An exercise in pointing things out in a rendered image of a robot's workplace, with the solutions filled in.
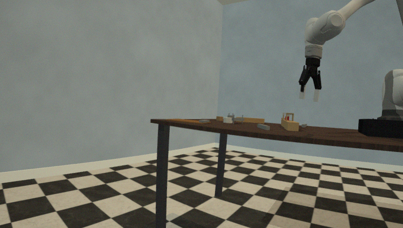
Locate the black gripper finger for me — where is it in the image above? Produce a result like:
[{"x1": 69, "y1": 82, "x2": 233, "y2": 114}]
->
[
  {"x1": 311, "y1": 70, "x2": 322, "y2": 102},
  {"x1": 299, "y1": 65, "x2": 315, "y2": 99}
]

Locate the cream short cylinder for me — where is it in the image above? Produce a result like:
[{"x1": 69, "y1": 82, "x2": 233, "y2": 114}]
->
[{"x1": 223, "y1": 118, "x2": 233, "y2": 123}]

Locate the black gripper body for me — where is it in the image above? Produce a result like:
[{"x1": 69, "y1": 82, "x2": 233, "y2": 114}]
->
[{"x1": 305, "y1": 58, "x2": 320, "y2": 77}]

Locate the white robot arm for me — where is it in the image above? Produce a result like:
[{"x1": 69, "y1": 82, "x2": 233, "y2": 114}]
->
[{"x1": 304, "y1": 0, "x2": 403, "y2": 121}]

